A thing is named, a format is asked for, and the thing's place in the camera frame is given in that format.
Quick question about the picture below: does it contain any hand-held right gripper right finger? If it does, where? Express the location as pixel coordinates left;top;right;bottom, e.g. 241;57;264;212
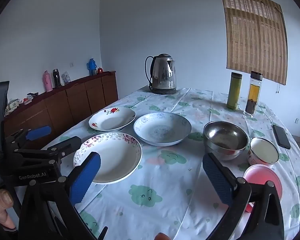
202;152;285;240

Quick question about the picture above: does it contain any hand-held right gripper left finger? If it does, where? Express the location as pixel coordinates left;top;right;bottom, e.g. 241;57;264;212
17;151;102;240

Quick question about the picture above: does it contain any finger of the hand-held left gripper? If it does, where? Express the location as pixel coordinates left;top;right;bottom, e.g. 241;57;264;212
5;126;52;150
14;136;82;164

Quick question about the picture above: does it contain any pink floral rim plate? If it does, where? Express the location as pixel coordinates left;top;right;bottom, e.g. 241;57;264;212
73;132;143;185

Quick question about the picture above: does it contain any pink plastic bowl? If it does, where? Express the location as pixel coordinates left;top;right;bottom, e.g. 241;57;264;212
242;164;283;213

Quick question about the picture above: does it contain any white enamel bowl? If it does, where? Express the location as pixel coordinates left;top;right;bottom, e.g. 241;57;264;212
247;137;280;165

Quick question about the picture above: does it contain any red flower white plate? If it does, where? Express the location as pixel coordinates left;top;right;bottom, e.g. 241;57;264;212
88;107;136;132

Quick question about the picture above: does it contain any blue patterned plate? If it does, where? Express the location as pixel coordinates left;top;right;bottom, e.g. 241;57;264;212
133;112;192;147

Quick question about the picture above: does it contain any person's left hand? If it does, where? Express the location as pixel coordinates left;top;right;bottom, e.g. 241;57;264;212
0;189;17;230

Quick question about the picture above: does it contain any small clutter pile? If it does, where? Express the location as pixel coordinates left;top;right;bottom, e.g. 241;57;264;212
5;92;39;117

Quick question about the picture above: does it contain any brown wooden sideboard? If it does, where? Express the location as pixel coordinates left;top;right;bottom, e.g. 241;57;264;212
4;70;119;150

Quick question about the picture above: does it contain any pink thermos flask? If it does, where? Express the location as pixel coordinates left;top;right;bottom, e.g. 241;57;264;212
42;70;53;92

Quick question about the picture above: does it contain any black drinking bottle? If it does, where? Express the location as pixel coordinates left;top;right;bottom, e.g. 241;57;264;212
52;69;62;88

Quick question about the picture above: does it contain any green cloud print tablecloth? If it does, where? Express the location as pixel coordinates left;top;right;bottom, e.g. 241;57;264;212
15;87;300;240

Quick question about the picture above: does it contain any black smartphone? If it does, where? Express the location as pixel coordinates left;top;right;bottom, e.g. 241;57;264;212
272;124;292;150

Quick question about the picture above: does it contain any blue water bottle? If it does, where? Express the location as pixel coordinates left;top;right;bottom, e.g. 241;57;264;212
87;58;97;76

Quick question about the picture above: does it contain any green thermos bottle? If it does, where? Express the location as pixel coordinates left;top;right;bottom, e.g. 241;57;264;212
227;72;243;110

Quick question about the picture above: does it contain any glass tea bottle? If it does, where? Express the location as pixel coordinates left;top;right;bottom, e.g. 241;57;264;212
243;71;263;117

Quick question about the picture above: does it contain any dark kettle base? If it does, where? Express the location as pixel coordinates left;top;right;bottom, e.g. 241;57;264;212
149;86;178;95

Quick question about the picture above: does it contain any stainless steel electric kettle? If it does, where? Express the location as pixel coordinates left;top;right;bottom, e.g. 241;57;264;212
145;54;177;90

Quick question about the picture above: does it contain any bamboo window blind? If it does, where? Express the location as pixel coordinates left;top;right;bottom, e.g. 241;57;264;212
219;0;288;85

